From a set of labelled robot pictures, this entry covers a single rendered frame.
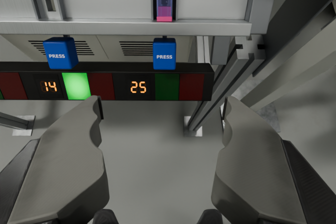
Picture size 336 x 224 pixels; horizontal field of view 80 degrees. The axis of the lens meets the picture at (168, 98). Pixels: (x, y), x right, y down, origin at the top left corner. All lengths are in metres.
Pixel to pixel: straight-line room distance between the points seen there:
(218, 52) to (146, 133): 0.68
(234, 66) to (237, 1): 0.12
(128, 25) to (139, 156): 0.74
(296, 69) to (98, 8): 0.52
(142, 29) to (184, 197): 0.78
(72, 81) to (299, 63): 0.53
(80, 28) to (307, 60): 0.52
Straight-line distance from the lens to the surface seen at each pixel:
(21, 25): 0.24
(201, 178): 0.90
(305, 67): 0.60
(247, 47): 0.31
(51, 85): 0.28
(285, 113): 1.06
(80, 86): 0.27
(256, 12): 0.22
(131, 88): 0.25
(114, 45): 0.84
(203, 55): 0.68
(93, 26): 0.21
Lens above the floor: 0.89
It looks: 72 degrees down
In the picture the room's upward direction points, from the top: 2 degrees clockwise
